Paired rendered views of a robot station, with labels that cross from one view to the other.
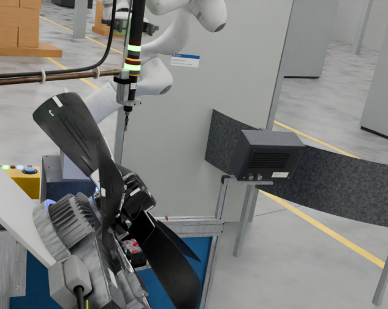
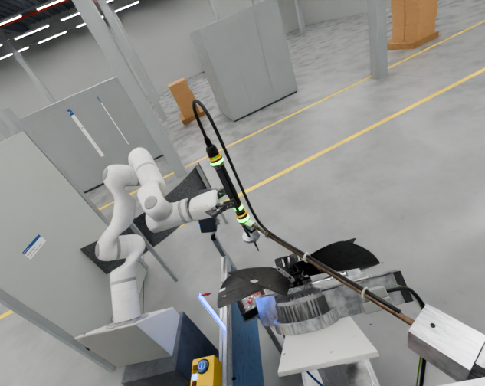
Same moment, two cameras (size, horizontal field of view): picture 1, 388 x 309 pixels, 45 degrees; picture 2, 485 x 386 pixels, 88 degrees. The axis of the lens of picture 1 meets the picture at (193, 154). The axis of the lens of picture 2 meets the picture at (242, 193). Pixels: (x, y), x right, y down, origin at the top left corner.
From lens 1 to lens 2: 124 cm
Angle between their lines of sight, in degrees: 53
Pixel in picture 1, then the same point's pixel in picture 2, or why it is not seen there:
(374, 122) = (88, 184)
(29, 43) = not seen: outside the picture
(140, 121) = (57, 308)
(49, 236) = (330, 318)
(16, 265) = not seen: hidden behind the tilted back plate
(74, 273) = (381, 290)
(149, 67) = (126, 245)
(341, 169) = (177, 195)
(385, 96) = (78, 169)
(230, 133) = not seen: hidden behind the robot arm
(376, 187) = (192, 188)
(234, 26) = (34, 197)
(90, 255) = (345, 291)
